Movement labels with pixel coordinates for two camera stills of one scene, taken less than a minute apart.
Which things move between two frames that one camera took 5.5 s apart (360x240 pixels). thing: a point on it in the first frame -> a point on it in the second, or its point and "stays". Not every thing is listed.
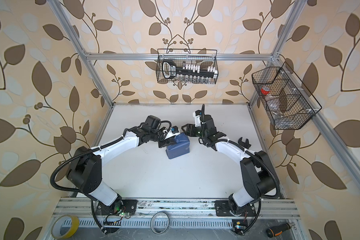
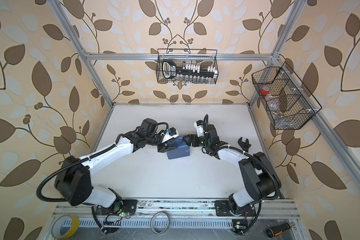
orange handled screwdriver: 276,230 stays
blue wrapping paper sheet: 181,147 stays
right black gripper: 191,128 -> 191,136
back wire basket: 187,66 stays
